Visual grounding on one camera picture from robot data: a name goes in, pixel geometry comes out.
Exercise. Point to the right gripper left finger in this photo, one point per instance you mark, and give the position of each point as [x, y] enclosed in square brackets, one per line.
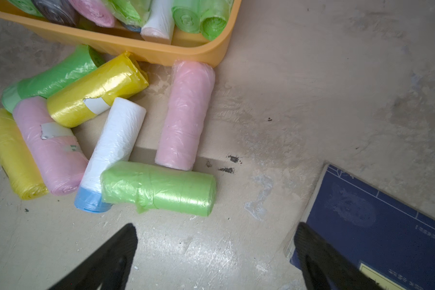
[108, 268]

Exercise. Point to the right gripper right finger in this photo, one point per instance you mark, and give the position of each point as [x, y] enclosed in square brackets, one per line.
[323, 266]

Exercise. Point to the light green roll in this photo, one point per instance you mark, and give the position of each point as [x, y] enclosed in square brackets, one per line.
[130, 12]
[152, 187]
[214, 16]

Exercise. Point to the pink roll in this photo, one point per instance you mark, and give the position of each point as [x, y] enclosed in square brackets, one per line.
[55, 148]
[190, 95]
[95, 11]

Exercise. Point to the thin dark green roll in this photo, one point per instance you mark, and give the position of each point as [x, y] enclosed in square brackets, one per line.
[186, 15]

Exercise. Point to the grey roll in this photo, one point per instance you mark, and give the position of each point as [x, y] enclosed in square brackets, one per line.
[58, 12]

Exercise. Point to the white roll blue end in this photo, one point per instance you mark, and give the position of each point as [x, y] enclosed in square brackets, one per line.
[116, 143]

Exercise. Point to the small yellow roll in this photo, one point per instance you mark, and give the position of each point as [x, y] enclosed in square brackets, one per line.
[17, 161]

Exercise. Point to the yellow roll near box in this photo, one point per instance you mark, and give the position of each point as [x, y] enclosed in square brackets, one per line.
[95, 93]

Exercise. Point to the green roll near box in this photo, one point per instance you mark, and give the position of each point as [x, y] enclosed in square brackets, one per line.
[80, 63]

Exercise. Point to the yellow plastic storage box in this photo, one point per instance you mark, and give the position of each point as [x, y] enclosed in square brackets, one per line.
[184, 46]

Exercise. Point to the dark blue notebook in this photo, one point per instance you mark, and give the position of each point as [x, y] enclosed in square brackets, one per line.
[388, 241]

